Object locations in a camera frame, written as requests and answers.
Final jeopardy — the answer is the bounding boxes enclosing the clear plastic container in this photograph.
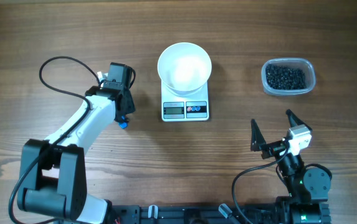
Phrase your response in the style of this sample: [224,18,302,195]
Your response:
[261,58,316,96]

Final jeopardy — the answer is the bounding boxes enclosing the black beans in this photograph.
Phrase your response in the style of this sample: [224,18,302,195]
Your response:
[265,64,307,90]

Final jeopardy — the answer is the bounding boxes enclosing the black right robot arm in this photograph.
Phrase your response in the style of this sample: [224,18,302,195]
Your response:
[245,110,332,223]

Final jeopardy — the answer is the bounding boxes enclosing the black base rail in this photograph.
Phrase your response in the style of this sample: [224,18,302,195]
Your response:
[109,203,332,224]

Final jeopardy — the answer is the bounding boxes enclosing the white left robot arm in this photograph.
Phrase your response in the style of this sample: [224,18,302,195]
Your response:
[8,63,136,223]

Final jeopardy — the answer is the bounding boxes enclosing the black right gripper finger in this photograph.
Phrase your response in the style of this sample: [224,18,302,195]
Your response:
[250,119,266,151]
[285,109,312,131]

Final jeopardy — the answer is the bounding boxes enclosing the white digital kitchen scale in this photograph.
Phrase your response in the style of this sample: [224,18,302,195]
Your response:
[161,83,209,122]

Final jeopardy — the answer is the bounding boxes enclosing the pink scoop with blue handle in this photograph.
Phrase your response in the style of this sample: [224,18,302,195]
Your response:
[118,116,129,129]

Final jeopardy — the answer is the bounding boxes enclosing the white bowl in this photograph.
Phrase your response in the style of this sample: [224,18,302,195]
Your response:
[157,42,212,95]

